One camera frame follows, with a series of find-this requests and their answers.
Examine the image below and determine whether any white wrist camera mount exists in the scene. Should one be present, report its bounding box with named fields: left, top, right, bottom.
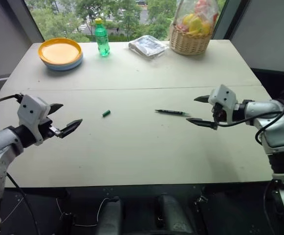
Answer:
left=208, top=84, right=238, bottom=123
left=17, top=94, right=52, bottom=146

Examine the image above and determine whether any thin black cable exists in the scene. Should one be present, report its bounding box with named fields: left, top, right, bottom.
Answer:
left=5, top=172, right=42, bottom=235

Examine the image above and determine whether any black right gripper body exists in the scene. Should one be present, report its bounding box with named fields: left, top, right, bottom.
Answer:
left=211, top=102, right=228, bottom=123

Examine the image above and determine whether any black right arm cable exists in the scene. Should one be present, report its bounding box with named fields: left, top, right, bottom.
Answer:
left=215, top=99, right=284, bottom=146

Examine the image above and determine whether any green plastic bottle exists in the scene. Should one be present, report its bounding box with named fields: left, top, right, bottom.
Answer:
left=93, top=17, right=110, bottom=57

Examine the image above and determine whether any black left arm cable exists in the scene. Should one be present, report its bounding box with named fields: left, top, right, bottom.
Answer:
left=0, top=93, right=23, bottom=112

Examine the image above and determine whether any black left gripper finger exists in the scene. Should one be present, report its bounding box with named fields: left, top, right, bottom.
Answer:
left=58, top=118, right=84, bottom=139
left=49, top=103, right=65, bottom=115

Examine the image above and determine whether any clear plastic bagged package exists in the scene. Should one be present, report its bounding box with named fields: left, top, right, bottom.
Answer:
left=128, top=34, right=170, bottom=60

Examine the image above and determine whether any thin white wire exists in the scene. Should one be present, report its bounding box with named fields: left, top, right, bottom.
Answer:
left=55, top=196, right=111, bottom=227

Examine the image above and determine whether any dark rounded shape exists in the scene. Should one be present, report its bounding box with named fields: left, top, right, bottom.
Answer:
left=95, top=197, right=123, bottom=235
left=155, top=194, right=197, bottom=235

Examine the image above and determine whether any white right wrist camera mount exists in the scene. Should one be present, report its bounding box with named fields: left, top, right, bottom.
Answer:
left=208, top=84, right=238, bottom=123

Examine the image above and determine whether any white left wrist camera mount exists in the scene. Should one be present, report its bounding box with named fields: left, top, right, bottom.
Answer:
left=17, top=94, right=52, bottom=146

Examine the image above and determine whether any woven wicker basket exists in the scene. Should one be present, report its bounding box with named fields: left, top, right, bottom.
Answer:
left=168, top=22, right=214, bottom=56

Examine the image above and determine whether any uncapped black green pen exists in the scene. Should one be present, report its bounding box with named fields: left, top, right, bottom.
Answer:
left=154, top=109, right=191, bottom=117

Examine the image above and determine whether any light blue plate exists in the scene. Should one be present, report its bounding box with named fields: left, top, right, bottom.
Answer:
left=42, top=51, right=84, bottom=72

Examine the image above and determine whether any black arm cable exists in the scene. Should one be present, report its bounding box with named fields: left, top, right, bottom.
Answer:
left=0, top=93, right=23, bottom=112
left=215, top=99, right=284, bottom=146

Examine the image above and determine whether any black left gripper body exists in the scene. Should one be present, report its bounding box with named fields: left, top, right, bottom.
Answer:
left=38, top=117, right=62, bottom=141

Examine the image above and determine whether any plastic wrapped toy fruit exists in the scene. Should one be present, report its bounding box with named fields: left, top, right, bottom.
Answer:
left=173, top=0, right=220, bottom=38

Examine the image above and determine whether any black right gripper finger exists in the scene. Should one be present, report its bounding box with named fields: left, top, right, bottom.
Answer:
left=193, top=95, right=211, bottom=104
left=185, top=117, right=218, bottom=131

